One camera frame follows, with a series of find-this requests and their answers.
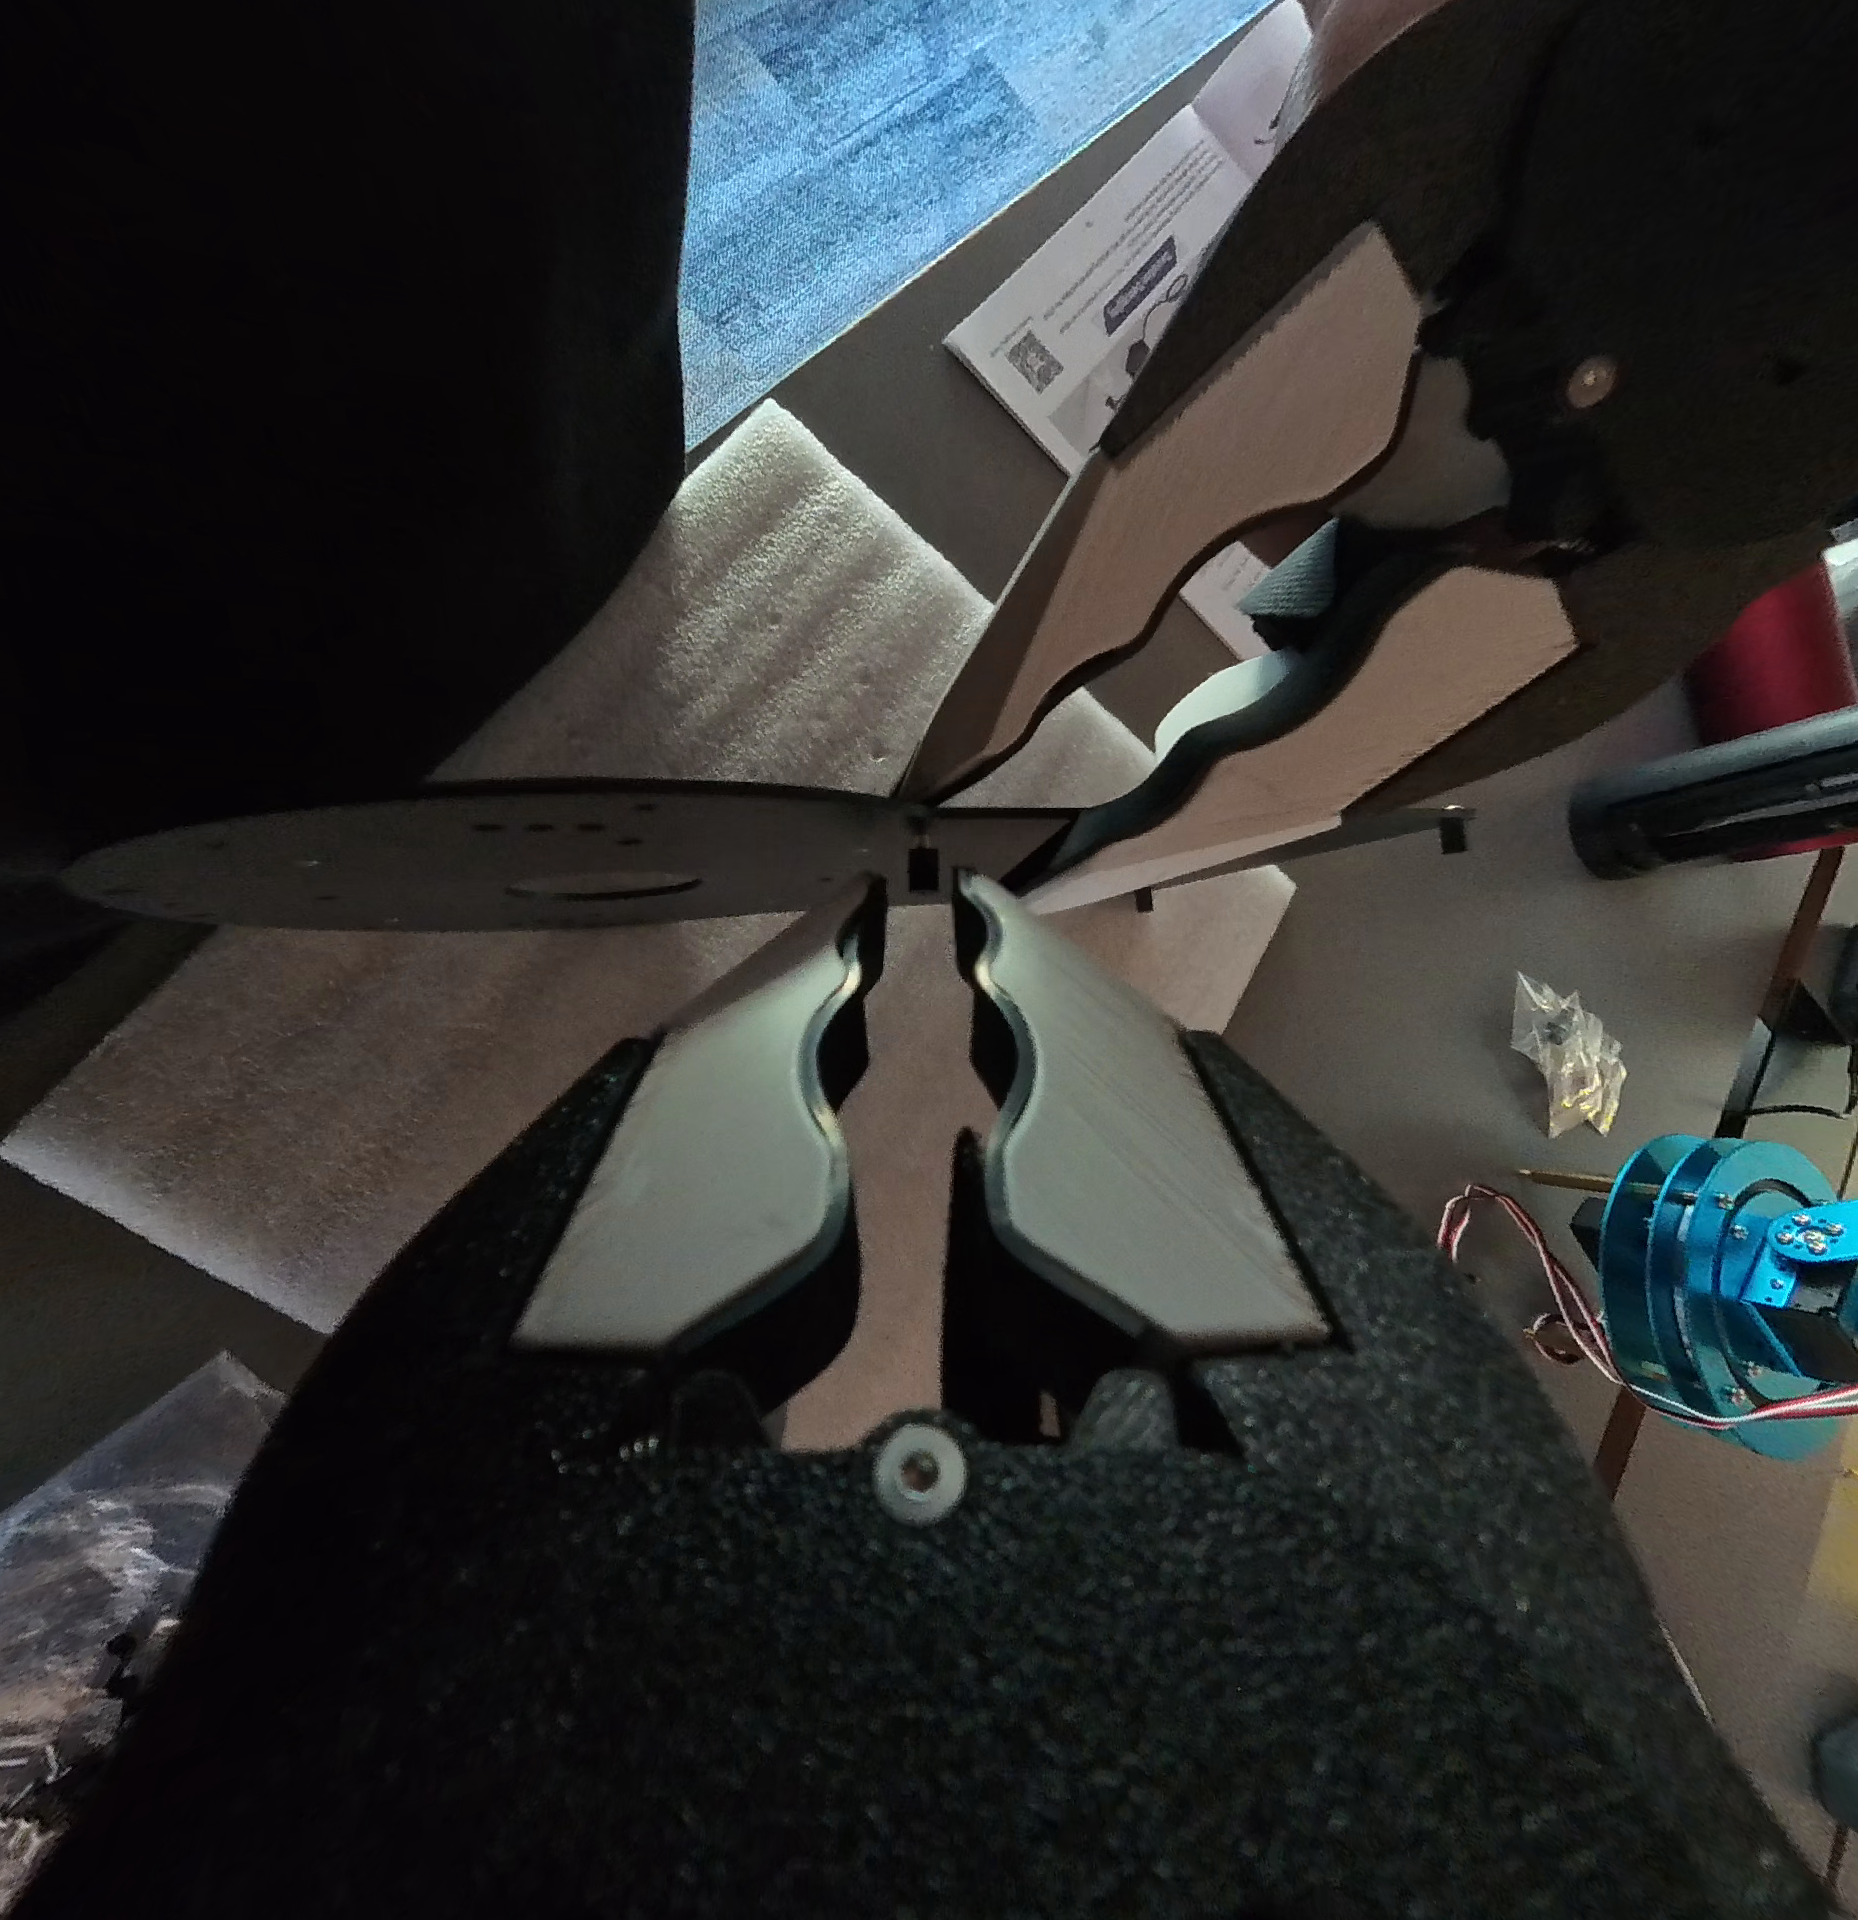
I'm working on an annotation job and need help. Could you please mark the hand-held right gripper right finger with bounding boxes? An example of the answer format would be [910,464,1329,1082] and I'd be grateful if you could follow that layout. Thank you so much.
[951,875,1335,1357]

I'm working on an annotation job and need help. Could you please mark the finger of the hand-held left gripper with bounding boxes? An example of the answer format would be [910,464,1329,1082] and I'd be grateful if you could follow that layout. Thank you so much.
[913,221,1434,802]
[1015,566,1589,918]

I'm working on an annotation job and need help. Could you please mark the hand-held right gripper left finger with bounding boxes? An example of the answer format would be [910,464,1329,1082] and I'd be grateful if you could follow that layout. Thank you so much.
[510,877,889,1358]

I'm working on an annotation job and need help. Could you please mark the black metal plate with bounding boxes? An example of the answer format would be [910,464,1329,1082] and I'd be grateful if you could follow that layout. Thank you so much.
[59,781,1475,921]

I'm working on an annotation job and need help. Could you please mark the dark grey desk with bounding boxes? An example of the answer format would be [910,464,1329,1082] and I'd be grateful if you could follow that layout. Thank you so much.
[0,150,1858,1920]

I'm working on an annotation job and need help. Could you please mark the printed instruction manual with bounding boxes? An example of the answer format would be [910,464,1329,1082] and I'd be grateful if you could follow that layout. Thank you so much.
[944,0,1321,662]

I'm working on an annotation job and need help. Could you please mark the black cylindrical tube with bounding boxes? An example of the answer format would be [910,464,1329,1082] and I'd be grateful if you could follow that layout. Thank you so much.
[1567,710,1858,881]

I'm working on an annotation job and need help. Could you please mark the maroon metal cylinder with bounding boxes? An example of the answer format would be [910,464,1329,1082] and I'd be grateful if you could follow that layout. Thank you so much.
[1685,562,1858,746]

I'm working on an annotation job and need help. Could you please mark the scattered small hardware bags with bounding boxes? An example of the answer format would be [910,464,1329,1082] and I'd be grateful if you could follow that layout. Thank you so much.
[1513,972,1631,1137]

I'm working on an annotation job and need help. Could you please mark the white foam sheet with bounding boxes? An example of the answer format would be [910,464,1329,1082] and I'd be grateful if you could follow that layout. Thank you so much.
[0,402,1300,1461]

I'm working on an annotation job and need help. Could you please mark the large clear plastic bag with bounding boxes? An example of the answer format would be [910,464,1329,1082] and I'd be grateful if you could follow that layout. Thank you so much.
[0,1349,290,1920]

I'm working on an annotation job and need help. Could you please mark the red white black cable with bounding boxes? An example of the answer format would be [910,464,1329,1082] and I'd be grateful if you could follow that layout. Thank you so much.
[1431,1182,1858,1423]

